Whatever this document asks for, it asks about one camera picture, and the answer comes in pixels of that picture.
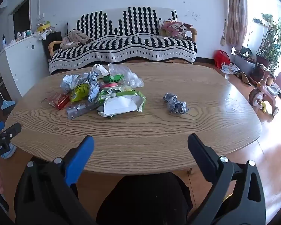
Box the patterned curtain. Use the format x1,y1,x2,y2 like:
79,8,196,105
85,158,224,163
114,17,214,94
226,0,249,49

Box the white tissue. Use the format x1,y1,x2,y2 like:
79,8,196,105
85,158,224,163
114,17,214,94
92,64,109,77

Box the black speaker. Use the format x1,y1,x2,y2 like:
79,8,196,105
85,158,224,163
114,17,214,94
41,31,63,59

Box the yellow box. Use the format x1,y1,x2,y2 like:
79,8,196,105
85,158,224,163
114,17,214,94
37,21,51,32

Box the group of small bottles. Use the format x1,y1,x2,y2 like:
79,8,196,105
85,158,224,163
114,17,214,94
14,29,34,41

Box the silver blue twisted wrapper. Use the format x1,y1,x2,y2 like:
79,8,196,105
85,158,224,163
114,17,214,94
87,71,101,103

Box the blue broom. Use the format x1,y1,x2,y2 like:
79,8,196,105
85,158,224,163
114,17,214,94
0,66,16,110

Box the cardboard piece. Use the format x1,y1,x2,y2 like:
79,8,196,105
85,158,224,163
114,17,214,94
234,71,252,86

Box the dark silver crumpled wrapper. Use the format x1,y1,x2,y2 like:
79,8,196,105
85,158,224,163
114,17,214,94
163,93,190,115

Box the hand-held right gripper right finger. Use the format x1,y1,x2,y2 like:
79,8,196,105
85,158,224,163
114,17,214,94
187,133,267,225

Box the potted green plant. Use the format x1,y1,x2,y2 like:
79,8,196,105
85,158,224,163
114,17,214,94
255,13,281,76

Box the red bag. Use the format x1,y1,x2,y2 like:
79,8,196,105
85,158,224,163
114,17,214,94
213,50,231,69

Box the yellow green snack packet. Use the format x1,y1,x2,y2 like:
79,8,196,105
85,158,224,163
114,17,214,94
70,83,90,103

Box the pink cartoon pillow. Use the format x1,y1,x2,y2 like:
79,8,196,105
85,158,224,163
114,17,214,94
160,20,194,39

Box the red snack packet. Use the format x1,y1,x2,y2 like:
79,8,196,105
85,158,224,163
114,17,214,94
48,93,70,110

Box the pink tricycle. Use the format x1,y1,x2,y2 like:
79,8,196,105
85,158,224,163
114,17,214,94
248,60,281,123

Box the white cabinet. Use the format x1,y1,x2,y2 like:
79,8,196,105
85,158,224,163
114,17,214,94
0,34,50,96

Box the green white torn packet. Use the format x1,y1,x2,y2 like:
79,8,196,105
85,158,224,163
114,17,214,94
95,90,147,119

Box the black white patterned blanket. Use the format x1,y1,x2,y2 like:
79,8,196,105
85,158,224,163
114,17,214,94
49,7,197,75

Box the clear plastic bag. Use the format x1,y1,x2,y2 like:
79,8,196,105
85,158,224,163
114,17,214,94
108,63,144,88

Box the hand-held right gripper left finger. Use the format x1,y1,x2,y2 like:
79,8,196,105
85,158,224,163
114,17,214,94
14,135,95,225

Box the scattered papers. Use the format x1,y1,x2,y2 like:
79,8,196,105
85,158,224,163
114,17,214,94
220,63,241,75

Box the silver strip wrapper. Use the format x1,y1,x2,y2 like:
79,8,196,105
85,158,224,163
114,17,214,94
66,102,100,120

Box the wooden frame sofa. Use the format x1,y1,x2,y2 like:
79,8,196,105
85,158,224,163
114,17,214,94
48,7,198,75

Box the light blue cloth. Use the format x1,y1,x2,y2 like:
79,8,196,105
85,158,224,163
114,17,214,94
0,143,17,160

